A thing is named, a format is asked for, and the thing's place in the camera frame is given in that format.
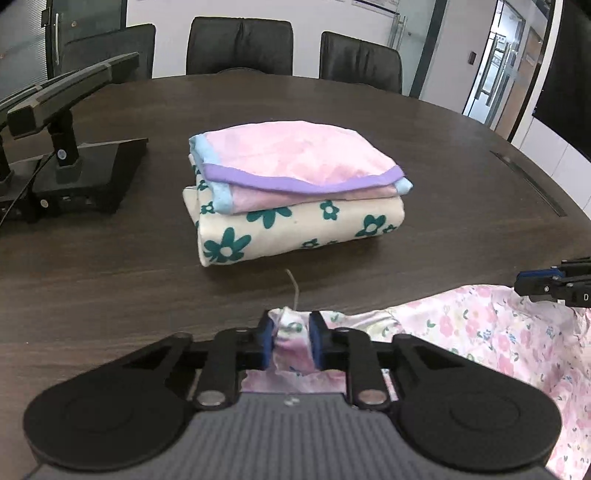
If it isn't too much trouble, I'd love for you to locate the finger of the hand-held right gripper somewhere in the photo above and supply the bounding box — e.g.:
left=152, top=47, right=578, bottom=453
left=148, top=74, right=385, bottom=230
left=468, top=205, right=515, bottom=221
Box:
left=516, top=257, right=591, bottom=282
left=514, top=278, right=573, bottom=303

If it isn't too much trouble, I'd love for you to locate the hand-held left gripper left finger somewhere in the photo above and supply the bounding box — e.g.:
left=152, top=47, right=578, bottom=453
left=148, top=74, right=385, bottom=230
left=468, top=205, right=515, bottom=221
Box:
left=120, top=311, right=278, bottom=411

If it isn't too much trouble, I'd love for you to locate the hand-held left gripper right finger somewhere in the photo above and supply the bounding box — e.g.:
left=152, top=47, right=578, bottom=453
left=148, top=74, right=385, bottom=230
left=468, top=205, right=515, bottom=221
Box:
left=308, top=311, right=469, bottom=411

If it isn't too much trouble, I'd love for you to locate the pink floral garment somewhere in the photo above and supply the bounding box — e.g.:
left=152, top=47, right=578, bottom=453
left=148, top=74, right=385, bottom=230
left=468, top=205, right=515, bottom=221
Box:
left=240, top=270, right=591, bottom=480

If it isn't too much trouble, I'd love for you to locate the folded white green-flower cloth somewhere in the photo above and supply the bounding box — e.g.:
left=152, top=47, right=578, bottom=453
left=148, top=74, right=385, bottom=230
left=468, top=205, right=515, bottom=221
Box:
left=183, top=173, right=407, bottom=267

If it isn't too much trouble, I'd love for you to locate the folded pink purple-trimmed cloth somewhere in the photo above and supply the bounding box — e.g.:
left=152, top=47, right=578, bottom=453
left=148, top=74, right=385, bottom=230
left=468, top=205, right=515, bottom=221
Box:
left=189, top=121, right=413, bottom=215

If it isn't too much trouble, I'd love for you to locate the black conference microphone unit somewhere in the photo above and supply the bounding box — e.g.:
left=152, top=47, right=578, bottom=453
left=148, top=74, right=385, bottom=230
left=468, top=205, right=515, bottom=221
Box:
left=7, top=52, right=149, bottom=217
left=0, top=69, right=88, bottom=223

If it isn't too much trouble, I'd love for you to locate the black office chair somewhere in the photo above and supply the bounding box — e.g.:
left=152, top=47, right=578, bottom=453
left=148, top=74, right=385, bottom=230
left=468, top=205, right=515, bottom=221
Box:
left=320, top=31, right=403, bottom=95
left=186, top=17, right=294, bottom=76
left=62, top=23, right=157, bottom=84

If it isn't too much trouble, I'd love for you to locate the table cable slot cover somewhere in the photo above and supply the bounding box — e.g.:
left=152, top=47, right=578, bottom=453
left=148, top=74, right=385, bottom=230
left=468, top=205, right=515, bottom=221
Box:
left=489, top=150, right=568, bottom=217

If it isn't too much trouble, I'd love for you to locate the black wall screen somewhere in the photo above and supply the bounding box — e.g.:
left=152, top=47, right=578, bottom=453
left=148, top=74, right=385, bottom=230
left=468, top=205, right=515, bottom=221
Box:
left=536, top=0, right=591, bottom=162

